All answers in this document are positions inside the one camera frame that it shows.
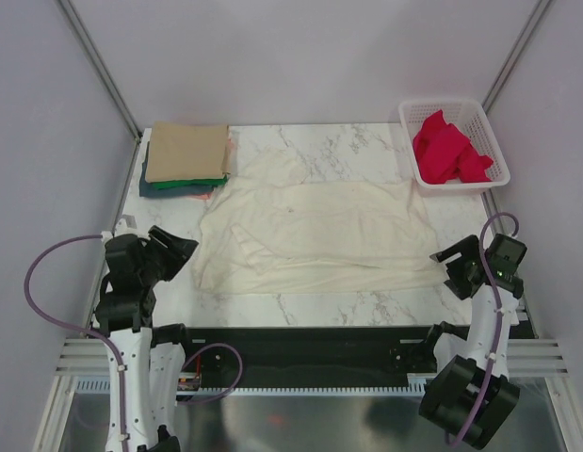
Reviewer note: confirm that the white plastic laundry basket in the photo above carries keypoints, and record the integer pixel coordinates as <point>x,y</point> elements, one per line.
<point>469,117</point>

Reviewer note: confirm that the left aluminium frame post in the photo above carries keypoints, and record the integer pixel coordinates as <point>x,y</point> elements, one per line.
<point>96,61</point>

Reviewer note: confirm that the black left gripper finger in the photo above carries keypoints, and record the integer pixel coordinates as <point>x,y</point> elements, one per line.
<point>176,247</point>
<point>172,265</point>

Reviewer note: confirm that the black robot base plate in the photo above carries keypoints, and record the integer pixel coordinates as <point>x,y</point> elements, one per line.
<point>319,356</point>

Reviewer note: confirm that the cream white t shirt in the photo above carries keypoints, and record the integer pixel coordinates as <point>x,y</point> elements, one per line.
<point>271,231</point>

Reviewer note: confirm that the white slotted cable duct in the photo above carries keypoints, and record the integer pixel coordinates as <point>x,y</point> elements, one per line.
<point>414,387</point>

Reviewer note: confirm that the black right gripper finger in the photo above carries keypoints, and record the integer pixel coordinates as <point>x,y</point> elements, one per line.
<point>460,288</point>
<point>460,255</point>

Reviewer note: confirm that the folded tan t shirt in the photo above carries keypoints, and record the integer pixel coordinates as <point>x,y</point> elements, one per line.
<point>178,152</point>

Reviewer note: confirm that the red t shirt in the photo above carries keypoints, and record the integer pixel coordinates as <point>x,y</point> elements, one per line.
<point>443,153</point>

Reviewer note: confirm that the folded salmon pink t shirt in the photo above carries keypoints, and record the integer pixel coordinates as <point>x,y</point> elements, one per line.
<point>231,149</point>

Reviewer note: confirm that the aluminium frame post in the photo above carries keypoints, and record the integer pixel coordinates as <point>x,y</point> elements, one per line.
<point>96,61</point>
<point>526,36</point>

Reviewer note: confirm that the folded blue grey t shirt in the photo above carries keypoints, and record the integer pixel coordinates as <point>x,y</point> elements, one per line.
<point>146,191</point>

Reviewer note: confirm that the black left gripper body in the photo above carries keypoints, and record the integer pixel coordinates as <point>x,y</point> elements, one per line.
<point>151,270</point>

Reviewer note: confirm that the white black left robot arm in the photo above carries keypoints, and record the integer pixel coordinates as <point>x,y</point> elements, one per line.
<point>144,361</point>

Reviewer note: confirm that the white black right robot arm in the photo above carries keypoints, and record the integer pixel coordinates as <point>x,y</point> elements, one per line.
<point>471,395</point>

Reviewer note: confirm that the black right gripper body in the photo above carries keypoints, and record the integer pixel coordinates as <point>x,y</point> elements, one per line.
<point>462,271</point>

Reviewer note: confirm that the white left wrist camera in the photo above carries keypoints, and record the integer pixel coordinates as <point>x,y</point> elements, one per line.
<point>126,224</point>

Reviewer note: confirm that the right aluminium frame post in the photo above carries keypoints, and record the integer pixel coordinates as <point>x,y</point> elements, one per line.
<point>526,36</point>

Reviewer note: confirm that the folded green t shirt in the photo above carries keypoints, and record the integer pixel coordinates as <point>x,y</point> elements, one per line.
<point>193,182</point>

